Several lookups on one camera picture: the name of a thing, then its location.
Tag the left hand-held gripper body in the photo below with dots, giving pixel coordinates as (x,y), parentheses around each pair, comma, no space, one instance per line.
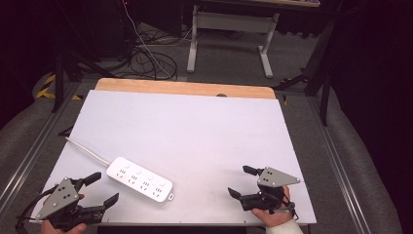
(61,198)

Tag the person's left hand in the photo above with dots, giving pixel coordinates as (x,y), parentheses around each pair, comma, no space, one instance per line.
(69,229)

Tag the white metal desk frame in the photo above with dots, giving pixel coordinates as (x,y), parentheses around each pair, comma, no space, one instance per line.
(232,22)

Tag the aluminium rail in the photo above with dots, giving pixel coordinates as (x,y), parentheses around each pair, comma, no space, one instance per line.
(334,162)
(35,146)

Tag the yellow black floor tape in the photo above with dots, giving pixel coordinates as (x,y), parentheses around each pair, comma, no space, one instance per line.
(48,87)

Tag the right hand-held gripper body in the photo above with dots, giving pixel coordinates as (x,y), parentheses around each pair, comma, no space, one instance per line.
(271,198)

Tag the black metal stand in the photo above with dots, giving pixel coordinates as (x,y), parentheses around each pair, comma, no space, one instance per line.
(319,71)

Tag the person's right hand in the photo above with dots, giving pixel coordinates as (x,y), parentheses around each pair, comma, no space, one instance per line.
(274,219)

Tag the wooden desk top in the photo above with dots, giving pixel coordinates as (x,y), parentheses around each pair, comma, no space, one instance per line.
(276,2)

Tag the white table cover board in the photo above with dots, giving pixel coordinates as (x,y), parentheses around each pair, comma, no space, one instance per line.
(181,136)

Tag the wooden table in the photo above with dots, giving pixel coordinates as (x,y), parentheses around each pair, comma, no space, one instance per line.
(181,87)

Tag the black tripod stand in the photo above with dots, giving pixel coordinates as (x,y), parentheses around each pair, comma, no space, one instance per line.
(65,74)

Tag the white power strip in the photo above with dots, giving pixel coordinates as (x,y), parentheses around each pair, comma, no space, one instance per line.
(139,179)

